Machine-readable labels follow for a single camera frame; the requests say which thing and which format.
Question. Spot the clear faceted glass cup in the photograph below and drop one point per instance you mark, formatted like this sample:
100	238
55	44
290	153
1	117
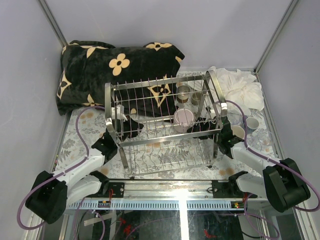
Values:
235	119

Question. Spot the clear glass tumbler front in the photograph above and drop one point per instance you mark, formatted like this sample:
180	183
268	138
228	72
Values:
266	139

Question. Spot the left aluminium frame post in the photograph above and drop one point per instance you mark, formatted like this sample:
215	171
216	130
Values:
52	22

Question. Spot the aluminium frame post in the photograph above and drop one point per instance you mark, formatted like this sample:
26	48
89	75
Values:
278	30
52	22

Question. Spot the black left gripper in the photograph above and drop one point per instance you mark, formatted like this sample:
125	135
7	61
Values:
135	127

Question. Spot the grey textured coffee mug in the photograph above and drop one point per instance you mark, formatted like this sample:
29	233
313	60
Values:
252	124

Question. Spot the white crumpled cloth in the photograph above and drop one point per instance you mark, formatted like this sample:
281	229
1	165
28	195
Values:
240	87

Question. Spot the stainless steel dish rack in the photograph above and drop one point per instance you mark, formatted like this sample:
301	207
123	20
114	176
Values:
158	129

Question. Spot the right aluminium frame post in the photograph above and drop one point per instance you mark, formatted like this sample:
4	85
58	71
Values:
278	30

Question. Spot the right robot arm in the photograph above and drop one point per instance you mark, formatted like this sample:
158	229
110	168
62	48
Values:
278	180

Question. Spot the light blue mug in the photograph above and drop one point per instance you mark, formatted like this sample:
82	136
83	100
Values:
238	131

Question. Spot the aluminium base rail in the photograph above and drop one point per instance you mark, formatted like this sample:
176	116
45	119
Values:
212	195

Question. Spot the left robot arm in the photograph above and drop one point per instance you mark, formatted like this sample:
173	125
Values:
52	192

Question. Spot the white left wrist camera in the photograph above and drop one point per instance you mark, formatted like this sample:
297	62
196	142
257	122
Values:
117	113

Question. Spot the black floral plush blanket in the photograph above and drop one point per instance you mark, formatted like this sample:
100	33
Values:
88	65

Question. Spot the olive beige mug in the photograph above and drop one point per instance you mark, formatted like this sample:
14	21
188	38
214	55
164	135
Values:
196	98

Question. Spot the floral patterned table mat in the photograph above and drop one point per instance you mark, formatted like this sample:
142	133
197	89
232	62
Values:
185	158

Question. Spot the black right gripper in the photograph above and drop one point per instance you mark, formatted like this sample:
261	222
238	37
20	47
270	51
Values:
199	126

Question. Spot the pink mug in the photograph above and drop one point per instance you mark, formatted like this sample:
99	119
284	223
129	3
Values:
183	119

